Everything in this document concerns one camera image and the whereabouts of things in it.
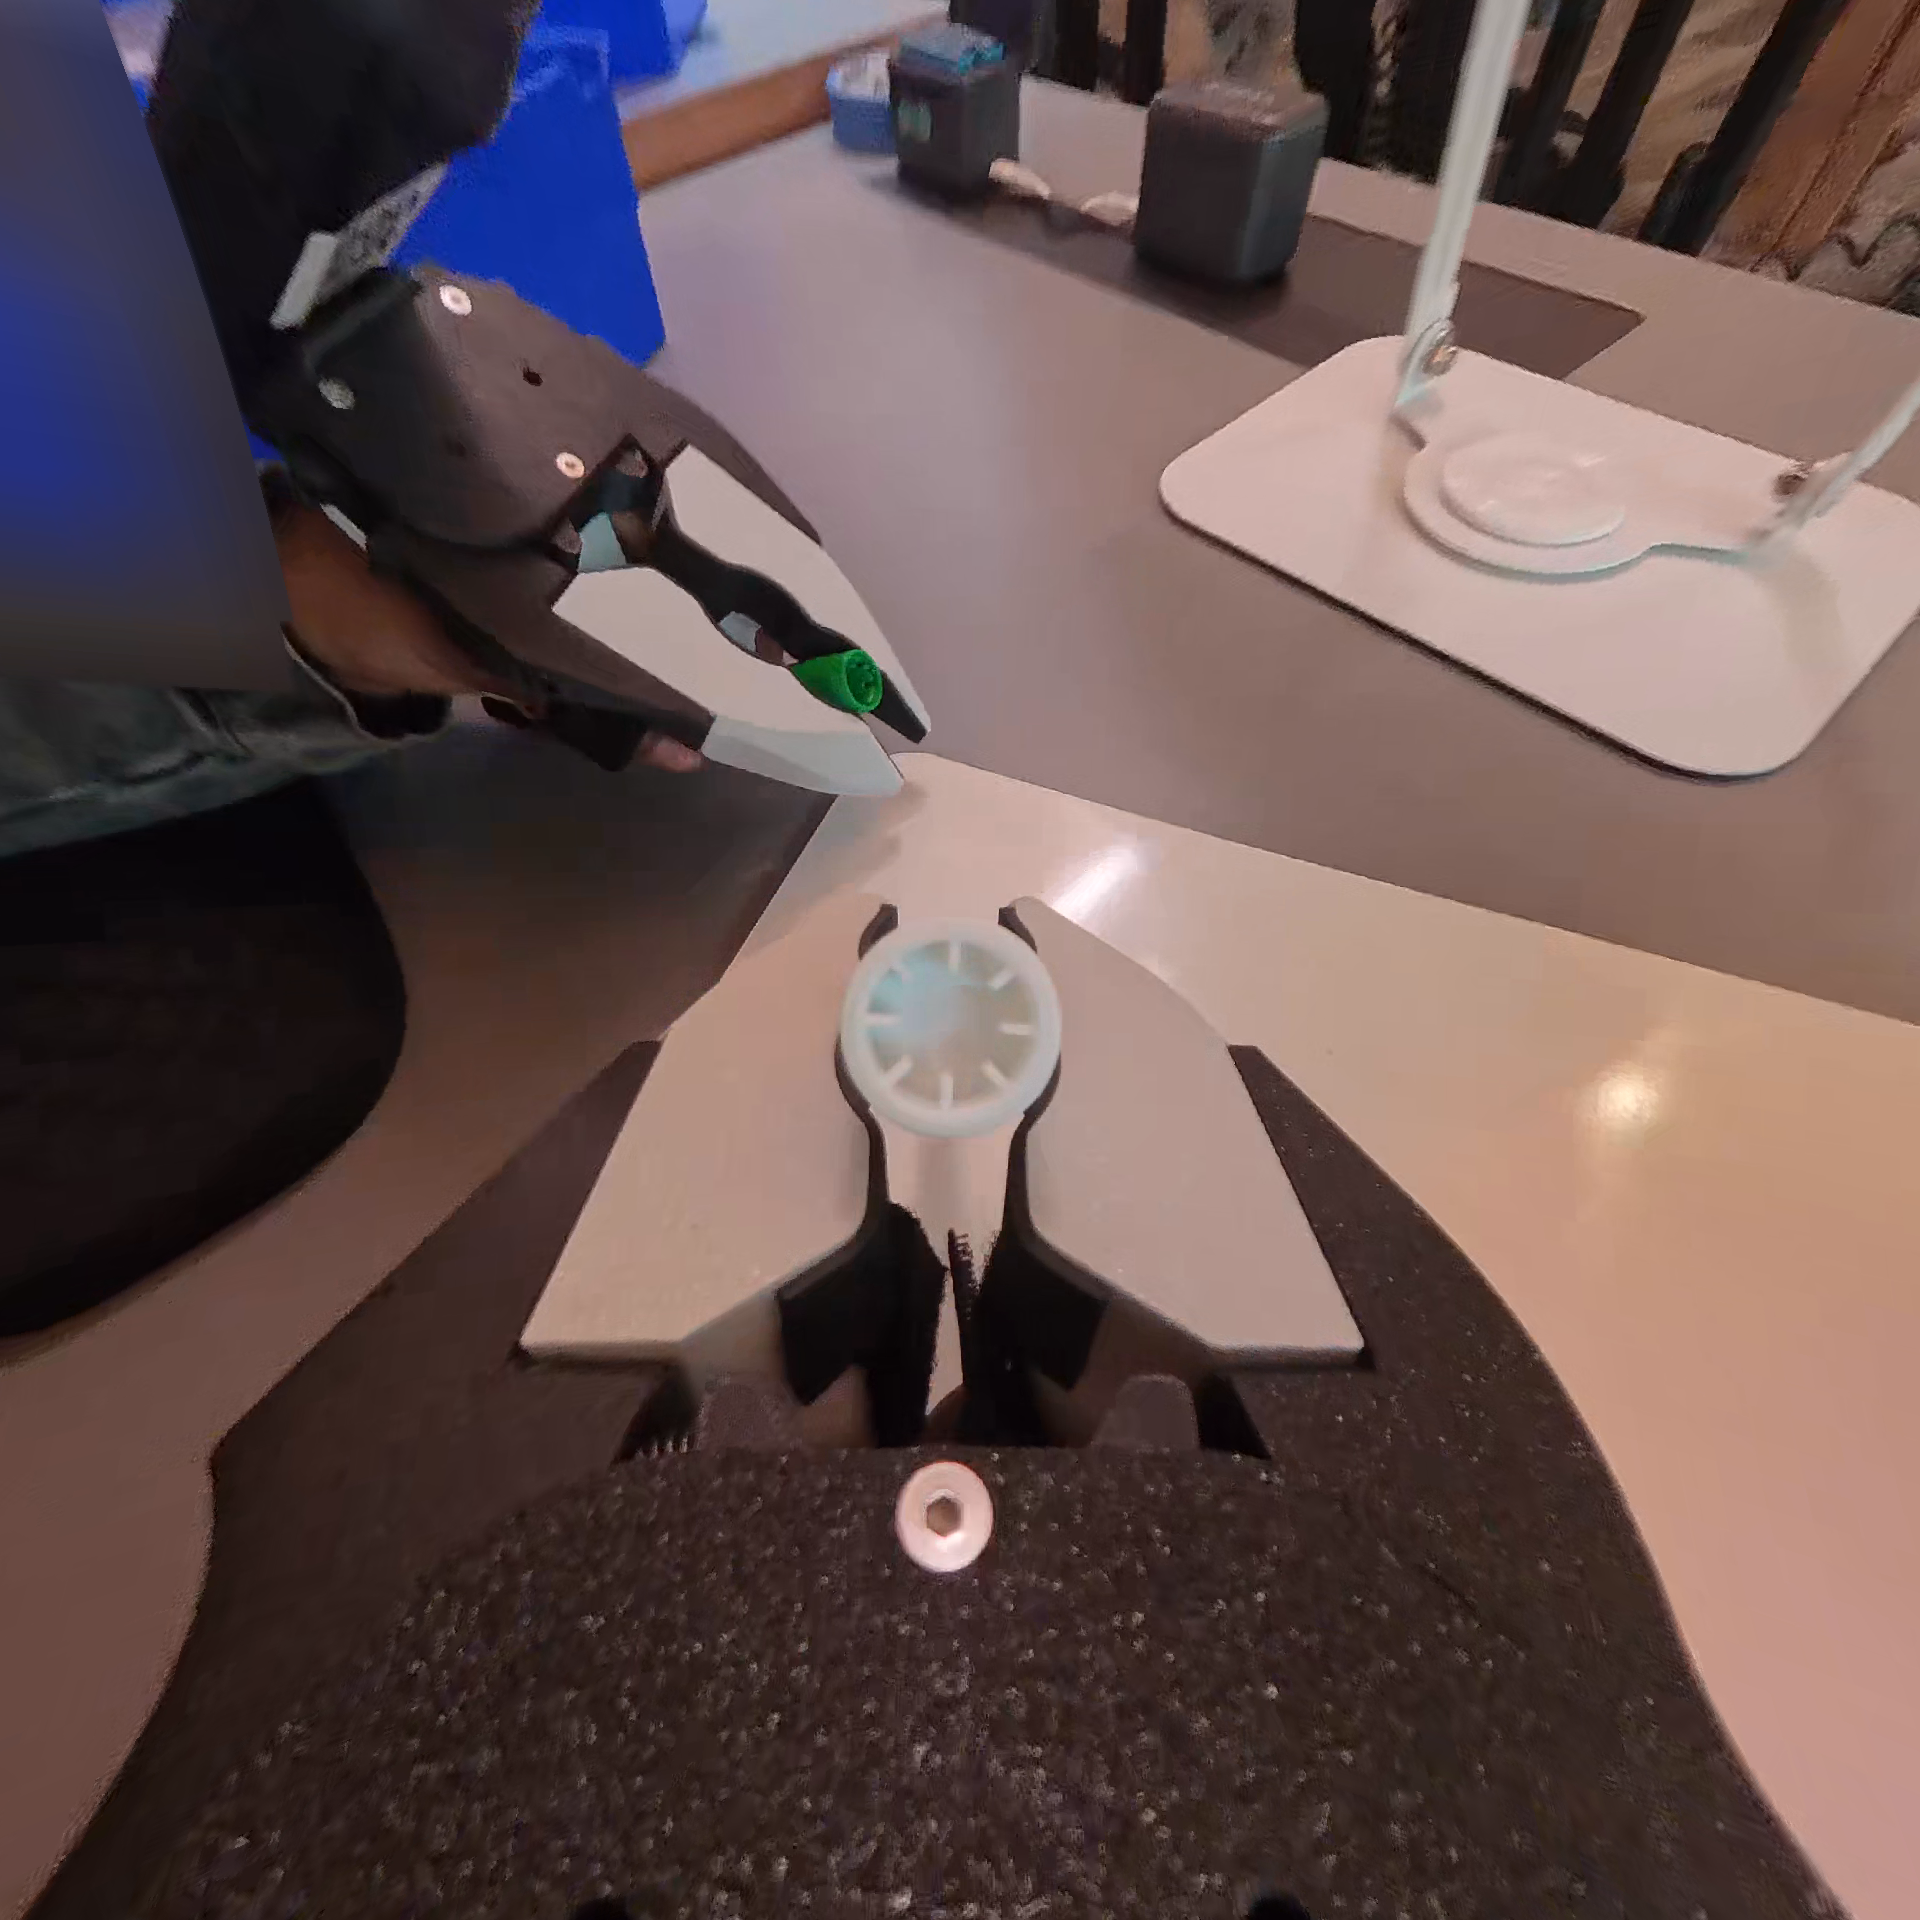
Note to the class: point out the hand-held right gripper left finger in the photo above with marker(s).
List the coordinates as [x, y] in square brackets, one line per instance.
[705, 1202]

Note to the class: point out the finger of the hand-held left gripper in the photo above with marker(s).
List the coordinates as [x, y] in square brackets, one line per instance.
[781, 569]
[674, 660]

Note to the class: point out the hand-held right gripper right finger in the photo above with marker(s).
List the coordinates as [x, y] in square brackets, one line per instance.
[1187, 1202]

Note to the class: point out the green marker cap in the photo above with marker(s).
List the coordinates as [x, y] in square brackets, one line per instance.
[839, 684]

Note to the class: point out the blue plastic storage bin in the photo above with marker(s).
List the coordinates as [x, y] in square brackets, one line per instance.
[570, 225]

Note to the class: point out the green dry erase marker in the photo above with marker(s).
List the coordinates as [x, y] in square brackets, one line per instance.
[950, 1034]

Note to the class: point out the white whiteboard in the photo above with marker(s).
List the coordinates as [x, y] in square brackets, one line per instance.
[1502, 1125]

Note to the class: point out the person's left forearm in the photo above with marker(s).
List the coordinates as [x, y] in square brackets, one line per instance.
[150, 764]

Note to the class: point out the person's left hand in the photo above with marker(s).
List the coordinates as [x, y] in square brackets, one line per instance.
[375, 631]

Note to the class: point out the blue tape roll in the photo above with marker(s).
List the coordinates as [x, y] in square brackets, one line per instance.
[860, 106]

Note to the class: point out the dark battery charger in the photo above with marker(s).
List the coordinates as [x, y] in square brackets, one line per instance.
[952, 114]

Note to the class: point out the grey box device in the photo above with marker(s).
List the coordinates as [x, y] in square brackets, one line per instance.
[1231, 189]

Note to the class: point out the white metal desk stand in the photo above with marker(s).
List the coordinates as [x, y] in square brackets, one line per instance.
[1502, 644]

